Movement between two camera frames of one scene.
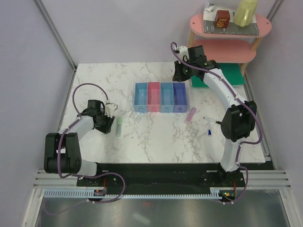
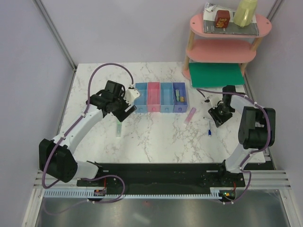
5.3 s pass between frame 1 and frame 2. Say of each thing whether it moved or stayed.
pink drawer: stayed
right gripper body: moved
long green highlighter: stayed
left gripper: moved
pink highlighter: stayed
